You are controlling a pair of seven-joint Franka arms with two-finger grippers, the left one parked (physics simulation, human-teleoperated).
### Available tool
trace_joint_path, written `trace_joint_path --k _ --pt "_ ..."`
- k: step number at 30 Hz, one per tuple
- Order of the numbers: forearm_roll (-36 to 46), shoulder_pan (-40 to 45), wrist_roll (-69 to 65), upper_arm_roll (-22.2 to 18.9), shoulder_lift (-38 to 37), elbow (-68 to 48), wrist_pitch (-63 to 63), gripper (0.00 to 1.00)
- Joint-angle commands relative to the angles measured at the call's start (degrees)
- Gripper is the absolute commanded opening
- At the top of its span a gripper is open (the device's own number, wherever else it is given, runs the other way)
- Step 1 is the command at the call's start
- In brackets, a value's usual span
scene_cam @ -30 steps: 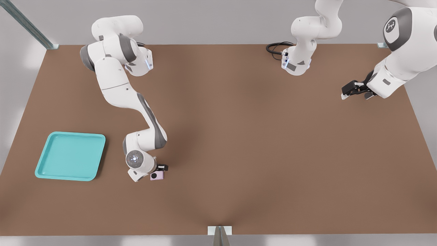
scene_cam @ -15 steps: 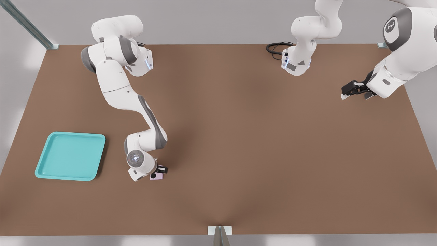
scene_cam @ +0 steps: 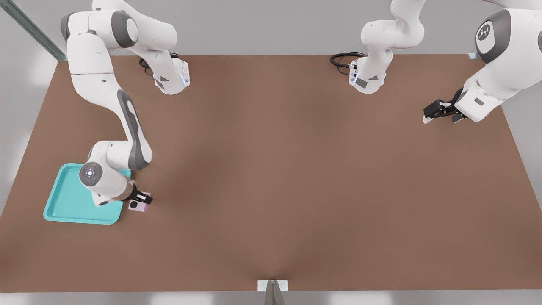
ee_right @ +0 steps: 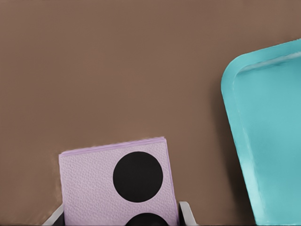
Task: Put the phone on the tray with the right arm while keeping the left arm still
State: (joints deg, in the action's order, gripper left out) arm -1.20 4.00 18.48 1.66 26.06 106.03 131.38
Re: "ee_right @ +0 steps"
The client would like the pale lilac phone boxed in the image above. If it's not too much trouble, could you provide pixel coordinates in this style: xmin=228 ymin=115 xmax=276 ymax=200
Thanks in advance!
xmin=58 ymin=136 xmax=180 ymax=226

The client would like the pale blue-green tray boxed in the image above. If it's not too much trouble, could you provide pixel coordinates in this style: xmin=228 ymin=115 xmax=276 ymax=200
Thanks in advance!
xmin=220 ymin=38 xmax=301 ymax=226

